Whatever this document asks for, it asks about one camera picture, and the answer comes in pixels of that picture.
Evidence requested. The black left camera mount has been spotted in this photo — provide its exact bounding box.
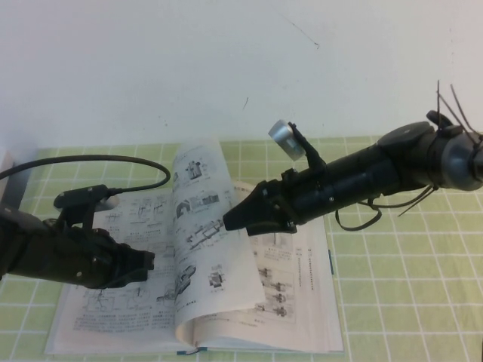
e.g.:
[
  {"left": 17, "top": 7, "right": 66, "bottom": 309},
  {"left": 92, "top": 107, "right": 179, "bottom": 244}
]
[{"left": 53, "top": 184, "right": 109, "bottom": 229}]

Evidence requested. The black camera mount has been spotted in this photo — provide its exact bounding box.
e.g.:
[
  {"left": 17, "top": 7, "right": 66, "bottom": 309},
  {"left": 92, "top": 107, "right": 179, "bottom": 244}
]
[
  {"left": 287, "top": 121, "right": 328, "bottom": 175},
  {"left": 53, "top": 184, "right": 109, "bottom": 229}
]

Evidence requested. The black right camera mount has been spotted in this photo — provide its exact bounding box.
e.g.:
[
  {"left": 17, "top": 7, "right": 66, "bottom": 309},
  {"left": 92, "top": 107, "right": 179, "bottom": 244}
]
[{"left": 287, "top": 121, "right": 328, "bottom": 175}]

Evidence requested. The white panel beside table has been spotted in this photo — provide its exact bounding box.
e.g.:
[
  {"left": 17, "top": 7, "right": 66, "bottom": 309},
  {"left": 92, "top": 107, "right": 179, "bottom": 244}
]
[{"left": 0, "top": 149, "right": 14, "bottom": 192}]

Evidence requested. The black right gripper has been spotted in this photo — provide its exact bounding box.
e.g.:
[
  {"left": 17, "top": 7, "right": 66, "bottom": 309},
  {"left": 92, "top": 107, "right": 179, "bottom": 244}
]
[{"left": 222, "top": 168, "right": 334, "bottom": 238}]

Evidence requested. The black left camera cable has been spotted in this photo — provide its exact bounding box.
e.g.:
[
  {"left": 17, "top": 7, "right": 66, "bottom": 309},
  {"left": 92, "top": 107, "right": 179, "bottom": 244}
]
[{"left": 0, "top": 155, "right": 172, "bottom": 196}]

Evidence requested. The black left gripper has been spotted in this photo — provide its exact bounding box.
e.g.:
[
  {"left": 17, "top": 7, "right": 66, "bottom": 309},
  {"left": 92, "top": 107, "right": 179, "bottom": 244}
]
[{"left": 38, "top": 221, "right": 156, "bottom": 291}]

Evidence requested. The illustrated technical book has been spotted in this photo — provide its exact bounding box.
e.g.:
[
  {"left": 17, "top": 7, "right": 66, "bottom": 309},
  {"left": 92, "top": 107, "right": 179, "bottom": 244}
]
[{"left": 44, "top": 136, "right": 346, "bottom": 357}]

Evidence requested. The black zip tie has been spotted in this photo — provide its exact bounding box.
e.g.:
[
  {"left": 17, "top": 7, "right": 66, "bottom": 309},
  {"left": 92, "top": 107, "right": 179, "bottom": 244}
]
[
  {"left": 435, "top": 78, "right": 483, "bottom": 144},
  {"left": 397, "top": 183, "right": 441, "bottom": 219}
]

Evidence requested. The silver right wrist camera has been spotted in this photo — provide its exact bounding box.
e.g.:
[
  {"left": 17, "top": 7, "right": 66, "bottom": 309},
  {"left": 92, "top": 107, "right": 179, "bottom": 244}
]
[{"left": 268, "top": 118, "right": 306, "bottom": 161}]

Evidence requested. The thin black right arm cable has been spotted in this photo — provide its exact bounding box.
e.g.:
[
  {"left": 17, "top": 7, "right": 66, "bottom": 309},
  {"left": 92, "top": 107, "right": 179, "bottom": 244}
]
[{"left": 334, "top": 195, "right": 383, "bottom": 232}]

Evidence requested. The green white checked tablecloth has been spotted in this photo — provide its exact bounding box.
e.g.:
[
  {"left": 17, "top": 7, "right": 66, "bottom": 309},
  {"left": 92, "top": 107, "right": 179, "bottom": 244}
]
[{"left": 0, "top": 132, "right": 483, "bottom": 362}]

